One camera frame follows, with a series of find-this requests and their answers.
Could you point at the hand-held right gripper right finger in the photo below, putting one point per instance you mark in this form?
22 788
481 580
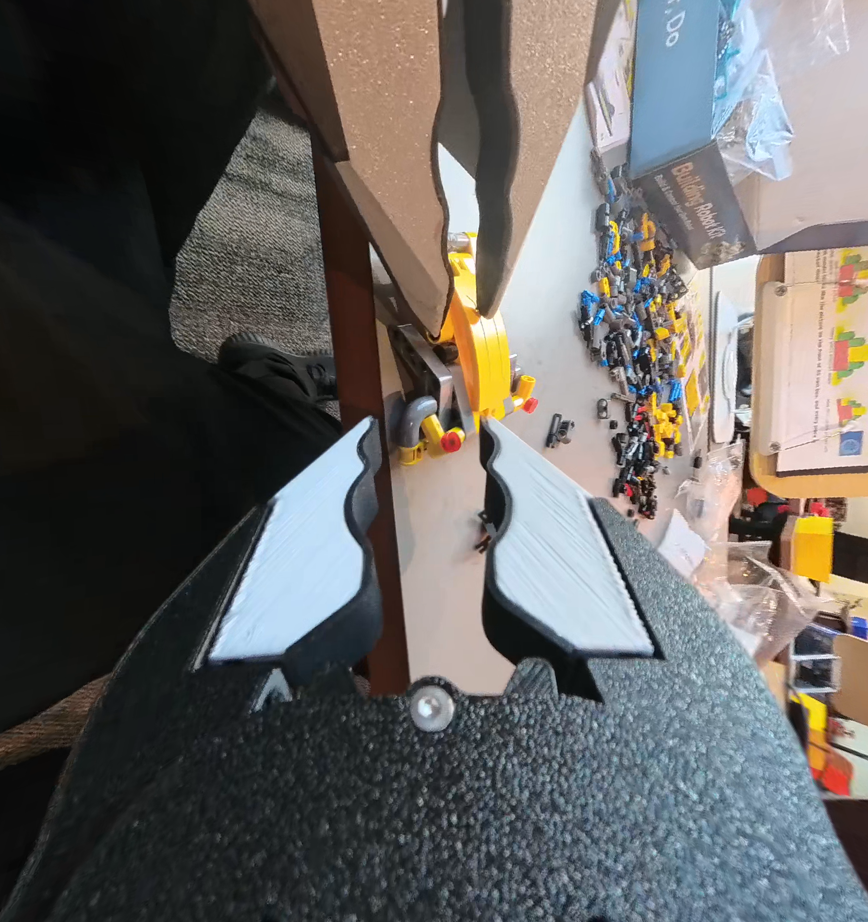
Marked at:
571 576

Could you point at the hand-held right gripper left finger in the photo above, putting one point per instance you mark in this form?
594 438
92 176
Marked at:
297 576

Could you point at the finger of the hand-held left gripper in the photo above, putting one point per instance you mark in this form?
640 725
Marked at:
376 86
542 108

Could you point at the small grey black pin connector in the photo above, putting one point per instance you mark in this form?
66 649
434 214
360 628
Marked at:
484 533

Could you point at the yellow curved brick assembly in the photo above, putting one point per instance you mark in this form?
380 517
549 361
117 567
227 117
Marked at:
488 360

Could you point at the grey desk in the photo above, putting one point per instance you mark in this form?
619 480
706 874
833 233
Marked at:
441 598

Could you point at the open instruction sheet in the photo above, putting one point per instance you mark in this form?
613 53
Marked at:
610 86

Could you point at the white labelled plastic bag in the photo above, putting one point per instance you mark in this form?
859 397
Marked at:
682 547

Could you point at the open cardboard kit box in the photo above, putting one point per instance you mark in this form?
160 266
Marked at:
671 86

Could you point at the small black connector piece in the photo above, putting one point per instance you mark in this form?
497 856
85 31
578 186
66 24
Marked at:
560 431

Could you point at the person's black shoe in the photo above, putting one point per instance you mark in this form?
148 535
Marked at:
275 360

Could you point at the crumpled clear plastic bags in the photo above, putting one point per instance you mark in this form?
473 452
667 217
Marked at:
772 108

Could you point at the pile of small brick parts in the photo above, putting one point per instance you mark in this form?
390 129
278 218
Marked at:
635 324

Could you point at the yellow sticker sheet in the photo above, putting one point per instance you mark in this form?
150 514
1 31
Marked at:
695 374

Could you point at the white flat tray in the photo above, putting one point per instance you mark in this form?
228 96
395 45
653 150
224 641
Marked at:
726 389

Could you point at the yellow box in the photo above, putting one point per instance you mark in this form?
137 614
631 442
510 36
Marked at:
814 547

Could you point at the pale wooden poster board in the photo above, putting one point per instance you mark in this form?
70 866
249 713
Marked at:
765 374

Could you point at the black square panel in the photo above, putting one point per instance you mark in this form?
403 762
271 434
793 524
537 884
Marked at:
855 558

